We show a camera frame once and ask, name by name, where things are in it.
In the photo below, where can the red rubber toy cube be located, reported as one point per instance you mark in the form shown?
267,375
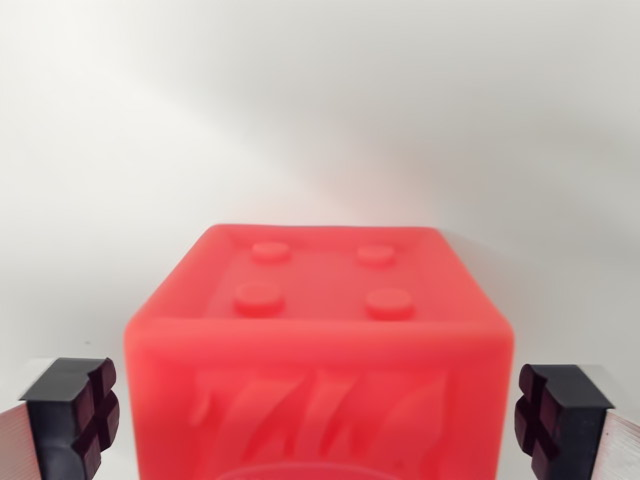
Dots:
320,360

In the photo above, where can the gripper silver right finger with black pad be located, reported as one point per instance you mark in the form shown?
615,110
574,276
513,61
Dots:
570,425

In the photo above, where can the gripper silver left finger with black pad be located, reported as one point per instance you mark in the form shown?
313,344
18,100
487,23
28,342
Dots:
55,415

